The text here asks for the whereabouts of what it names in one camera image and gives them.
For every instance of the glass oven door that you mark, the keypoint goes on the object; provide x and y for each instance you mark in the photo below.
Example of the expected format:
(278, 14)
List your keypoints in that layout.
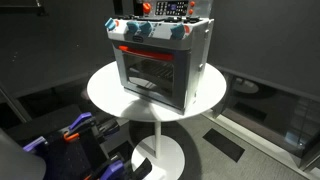
(150, 75)

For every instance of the purple clamp with orange trigger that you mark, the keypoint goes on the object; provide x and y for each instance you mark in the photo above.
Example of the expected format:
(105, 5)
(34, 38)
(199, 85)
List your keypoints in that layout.
(80, 121)

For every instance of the grey rounded housing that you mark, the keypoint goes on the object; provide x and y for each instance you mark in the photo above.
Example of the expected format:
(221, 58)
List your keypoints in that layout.
(18, 160)

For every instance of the teal stove knob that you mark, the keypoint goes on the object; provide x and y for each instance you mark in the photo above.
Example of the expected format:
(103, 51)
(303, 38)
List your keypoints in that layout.
(146, 28)
(178, 31)
(133, 27)
(110, 24)

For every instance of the orange round button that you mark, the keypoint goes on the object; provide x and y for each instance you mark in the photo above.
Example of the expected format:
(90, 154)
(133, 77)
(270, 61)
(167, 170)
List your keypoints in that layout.
(190, 11)
(192, 3)

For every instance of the orange panel dial knob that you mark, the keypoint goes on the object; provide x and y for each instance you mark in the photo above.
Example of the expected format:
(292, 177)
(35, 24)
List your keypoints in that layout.
(146, 7)

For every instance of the glass partition panel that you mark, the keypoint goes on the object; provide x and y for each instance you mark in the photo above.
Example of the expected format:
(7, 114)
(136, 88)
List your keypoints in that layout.
(276, 110)

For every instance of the grey toy stove oven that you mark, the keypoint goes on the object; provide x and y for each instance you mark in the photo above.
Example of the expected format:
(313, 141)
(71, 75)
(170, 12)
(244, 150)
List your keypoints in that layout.
(196, 60)

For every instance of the white round pedestal table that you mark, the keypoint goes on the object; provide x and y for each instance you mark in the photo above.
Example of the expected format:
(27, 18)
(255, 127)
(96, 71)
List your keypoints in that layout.
(106, 90)

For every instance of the black perforated board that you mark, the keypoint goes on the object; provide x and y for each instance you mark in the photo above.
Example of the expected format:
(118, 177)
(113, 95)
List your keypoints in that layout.
(73, 156)

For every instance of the black burner grate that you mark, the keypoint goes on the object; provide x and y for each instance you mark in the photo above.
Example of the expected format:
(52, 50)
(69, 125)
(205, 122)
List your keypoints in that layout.
(183, 19)
(133, 18)

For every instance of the black keypad panel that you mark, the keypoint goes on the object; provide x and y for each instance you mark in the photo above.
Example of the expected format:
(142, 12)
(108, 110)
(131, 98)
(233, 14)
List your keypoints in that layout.
(171, 7)

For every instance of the purple and black clamp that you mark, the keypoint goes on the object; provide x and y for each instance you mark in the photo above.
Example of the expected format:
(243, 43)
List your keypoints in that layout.
(115, 168)

